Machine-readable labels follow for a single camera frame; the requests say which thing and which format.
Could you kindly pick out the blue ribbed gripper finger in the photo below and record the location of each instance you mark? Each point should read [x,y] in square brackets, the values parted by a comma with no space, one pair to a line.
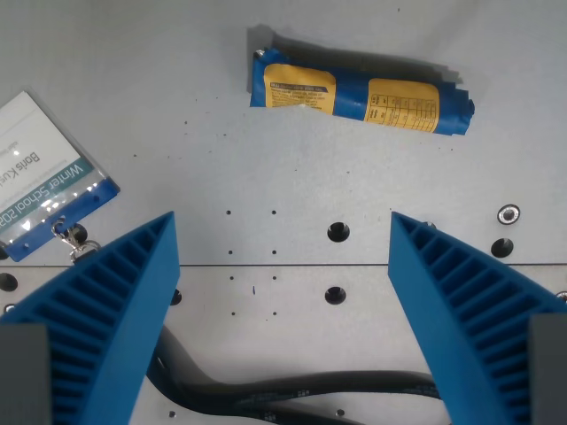
[460,310]
[111,310]

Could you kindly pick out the silver socket head bolt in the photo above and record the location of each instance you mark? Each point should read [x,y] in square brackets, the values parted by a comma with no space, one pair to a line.
[508,214]

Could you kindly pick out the conference name badge blue holder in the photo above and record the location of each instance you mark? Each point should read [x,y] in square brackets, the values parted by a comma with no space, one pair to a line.
[40,177]

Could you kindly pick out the blue yellow rolled packet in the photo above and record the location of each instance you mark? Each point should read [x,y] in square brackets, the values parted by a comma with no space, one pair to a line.
[354,95]

